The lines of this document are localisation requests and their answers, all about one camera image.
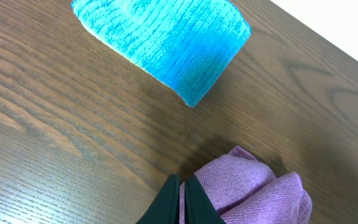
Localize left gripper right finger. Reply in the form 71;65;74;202
185;175;226;224

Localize yellow-green cloth under blue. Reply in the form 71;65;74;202
80;18;188;102

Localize purple cloth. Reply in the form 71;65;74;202
195;146;313;224

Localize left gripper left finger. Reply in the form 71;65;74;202
136;174;180;224

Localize folded blue cloth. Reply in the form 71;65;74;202
71;0;252;108

